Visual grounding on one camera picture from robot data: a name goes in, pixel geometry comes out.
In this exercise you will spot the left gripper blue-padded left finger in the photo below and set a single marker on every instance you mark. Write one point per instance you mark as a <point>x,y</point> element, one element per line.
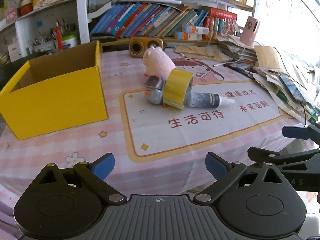
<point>92,175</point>

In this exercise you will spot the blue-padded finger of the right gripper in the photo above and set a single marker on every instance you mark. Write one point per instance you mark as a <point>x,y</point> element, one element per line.
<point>266,156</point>
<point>304,133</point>

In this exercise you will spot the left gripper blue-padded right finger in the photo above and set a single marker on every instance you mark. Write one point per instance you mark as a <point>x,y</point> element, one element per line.
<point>226,175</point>

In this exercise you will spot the blue white spray bottle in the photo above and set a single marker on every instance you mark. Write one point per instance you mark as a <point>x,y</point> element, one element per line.
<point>208,100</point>

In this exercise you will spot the yellow tape roll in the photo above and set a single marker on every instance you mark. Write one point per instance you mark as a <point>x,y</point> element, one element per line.
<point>177,86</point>

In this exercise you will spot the grey purple toy truck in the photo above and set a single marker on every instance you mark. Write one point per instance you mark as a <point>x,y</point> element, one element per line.
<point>154,89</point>

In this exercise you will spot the pink plush pig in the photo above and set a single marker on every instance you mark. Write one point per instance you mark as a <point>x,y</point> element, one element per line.
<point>157,63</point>

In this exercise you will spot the stack of papers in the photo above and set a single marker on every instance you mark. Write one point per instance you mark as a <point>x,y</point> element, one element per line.
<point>291,82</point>

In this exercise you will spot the pink checkered tablecloth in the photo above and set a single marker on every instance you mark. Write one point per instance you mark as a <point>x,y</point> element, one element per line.
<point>158,149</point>

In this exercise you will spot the yellow cardboard box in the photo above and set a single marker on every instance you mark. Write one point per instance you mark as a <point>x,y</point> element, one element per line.
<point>55,92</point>

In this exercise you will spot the pink phone holder cup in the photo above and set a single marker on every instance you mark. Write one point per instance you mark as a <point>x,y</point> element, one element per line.
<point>250,31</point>

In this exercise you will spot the wooden retro speaker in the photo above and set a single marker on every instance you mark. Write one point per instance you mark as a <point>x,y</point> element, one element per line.
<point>138,45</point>

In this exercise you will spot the green lid white jar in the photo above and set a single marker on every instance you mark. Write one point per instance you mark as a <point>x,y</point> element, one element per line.
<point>69,41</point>

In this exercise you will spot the orange white box lower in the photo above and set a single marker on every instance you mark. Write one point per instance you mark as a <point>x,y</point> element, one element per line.
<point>187,36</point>

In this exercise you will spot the orange white box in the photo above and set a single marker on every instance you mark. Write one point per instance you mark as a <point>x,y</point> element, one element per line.
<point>187,36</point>
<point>191,29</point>

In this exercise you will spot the orange white box upper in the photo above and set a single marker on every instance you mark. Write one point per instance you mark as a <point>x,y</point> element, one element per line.
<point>191,29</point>

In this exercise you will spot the red bottle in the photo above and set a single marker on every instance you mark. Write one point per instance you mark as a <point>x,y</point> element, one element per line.
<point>58,36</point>

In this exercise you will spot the row of leaning books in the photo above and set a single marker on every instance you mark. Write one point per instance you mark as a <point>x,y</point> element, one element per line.
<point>127,20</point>

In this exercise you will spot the white bookshelf unit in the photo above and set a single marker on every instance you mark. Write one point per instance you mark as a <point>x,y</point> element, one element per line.
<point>84,11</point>

